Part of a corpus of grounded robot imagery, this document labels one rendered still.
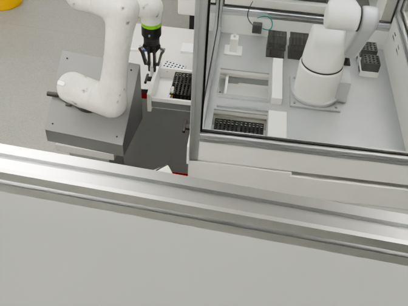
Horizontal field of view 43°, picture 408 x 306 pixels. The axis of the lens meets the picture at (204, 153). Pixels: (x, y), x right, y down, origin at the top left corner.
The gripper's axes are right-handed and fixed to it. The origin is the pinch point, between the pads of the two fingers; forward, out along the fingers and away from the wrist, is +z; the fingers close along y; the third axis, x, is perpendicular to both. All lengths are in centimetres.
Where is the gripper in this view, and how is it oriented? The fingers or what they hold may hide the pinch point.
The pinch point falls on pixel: (152, 71)
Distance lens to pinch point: 260.1
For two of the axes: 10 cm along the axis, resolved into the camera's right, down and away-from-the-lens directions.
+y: -9.9, -1.2, 0.5
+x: -1.2, 7.0, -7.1
